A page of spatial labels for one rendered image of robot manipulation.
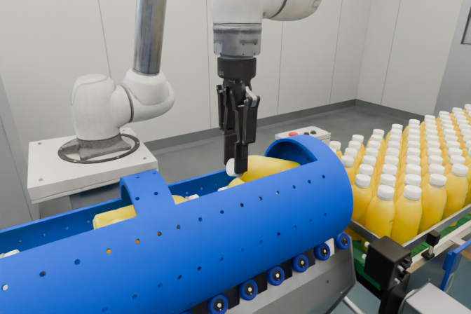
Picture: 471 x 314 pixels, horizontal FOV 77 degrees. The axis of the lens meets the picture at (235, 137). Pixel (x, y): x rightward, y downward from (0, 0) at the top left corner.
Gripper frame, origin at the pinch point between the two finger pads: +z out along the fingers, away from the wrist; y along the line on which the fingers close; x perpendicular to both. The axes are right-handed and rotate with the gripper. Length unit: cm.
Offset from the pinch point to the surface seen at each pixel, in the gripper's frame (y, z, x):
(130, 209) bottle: 0.4, 6.2, -22.8
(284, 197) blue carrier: 10.9, 6.4, 5.1
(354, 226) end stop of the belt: 7.8, 27.4, 35.0
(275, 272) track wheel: 10.0, 27.1, 5.2
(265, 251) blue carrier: 13.9, 14.9, -1.3
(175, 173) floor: -219, 124, 57
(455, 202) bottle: 18, 24, 68
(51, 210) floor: -211, 125, -56
